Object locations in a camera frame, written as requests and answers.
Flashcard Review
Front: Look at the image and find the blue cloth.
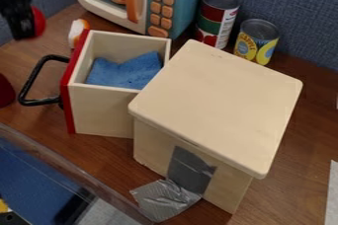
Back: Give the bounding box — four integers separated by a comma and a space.
83, 50, 165, 91

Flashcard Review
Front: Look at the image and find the red round toy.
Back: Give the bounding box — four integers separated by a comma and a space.
29, 5, 48, 38

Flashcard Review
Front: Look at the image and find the yellow can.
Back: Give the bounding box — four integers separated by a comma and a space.
232, 18, 282, 67

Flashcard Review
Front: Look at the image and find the white board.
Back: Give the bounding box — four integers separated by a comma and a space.
323, 159, 338, 225

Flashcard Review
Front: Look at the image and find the white and orange toy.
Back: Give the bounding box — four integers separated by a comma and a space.
67, 18, 93, 49

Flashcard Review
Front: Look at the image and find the cabinet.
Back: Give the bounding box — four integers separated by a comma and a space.
127, 38, 305, 215

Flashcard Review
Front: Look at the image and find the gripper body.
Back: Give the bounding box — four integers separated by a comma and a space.
0, 0, 42, 41

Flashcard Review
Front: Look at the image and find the drawer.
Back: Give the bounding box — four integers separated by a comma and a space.
16, 29, 174, 140

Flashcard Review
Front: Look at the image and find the dark red toy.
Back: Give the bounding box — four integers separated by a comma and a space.
0, 72, 18, 109

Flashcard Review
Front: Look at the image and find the red and green can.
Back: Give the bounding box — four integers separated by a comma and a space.
194, 0, 243, 51

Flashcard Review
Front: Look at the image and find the grey tape strip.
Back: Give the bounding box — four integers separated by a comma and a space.
127, 145, 218, 224

